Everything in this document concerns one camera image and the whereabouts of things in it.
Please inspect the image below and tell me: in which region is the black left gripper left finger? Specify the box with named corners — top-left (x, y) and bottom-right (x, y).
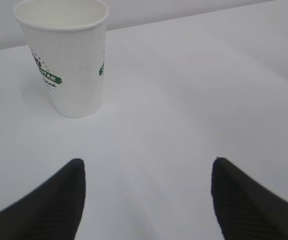
top-left (0, 158), bottom-right (86, 240)

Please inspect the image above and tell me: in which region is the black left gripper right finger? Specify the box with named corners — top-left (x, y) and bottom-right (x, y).
top-left (211, 157), bottom-right (288, 240)

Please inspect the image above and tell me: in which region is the white paper cup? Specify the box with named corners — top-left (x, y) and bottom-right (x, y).
top-left (14, 0), bottom-right (109, 118)

